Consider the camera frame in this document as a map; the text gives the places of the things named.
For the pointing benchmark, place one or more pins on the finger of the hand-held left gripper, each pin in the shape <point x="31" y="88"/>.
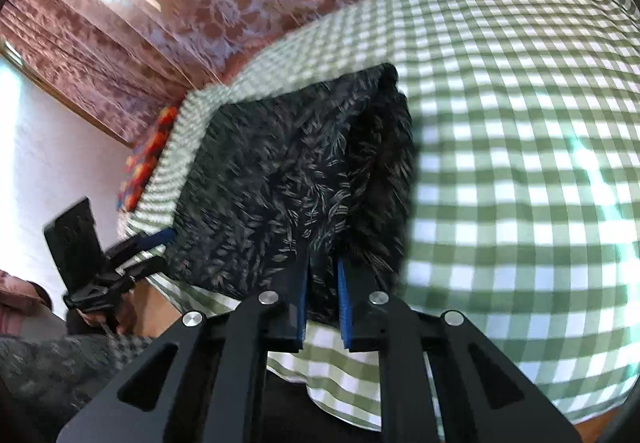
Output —
<point x="147" y="268"/>
<point x="150" y="240"/>

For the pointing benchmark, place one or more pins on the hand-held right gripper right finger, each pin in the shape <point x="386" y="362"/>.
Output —
<point x="344" y="308"/>

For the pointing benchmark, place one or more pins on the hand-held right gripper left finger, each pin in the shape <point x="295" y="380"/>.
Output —
<point x="301" y="313"/>

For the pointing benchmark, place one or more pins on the black leaf-print pants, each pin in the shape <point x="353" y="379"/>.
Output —
<point x="290" y="173"/>

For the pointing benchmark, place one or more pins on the person's left hand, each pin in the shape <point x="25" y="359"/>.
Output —
<point x="117" y="318"/>

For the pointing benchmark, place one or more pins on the colourful striped cloth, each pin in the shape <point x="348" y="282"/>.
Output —
<point x="150" y="158"/>

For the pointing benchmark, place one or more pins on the pink cloth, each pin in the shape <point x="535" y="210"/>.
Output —
<point x="20" y="303"/>

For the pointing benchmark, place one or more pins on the person's dark patterned clothing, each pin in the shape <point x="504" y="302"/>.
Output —
<point x="60" y="373"/>

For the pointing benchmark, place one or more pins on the green checked bedsheet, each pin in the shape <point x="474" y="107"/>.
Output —
<point x="500" y="148"/>

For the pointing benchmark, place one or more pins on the brown floral curtain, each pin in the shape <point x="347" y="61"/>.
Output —
<point x="200" y="8"/>

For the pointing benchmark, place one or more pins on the wooden bed frame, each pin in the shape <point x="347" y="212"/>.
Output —
<point x="155" y="308"/>

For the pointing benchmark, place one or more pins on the wooden window frame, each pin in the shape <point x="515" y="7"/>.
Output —
<point x="65" y="98"/>

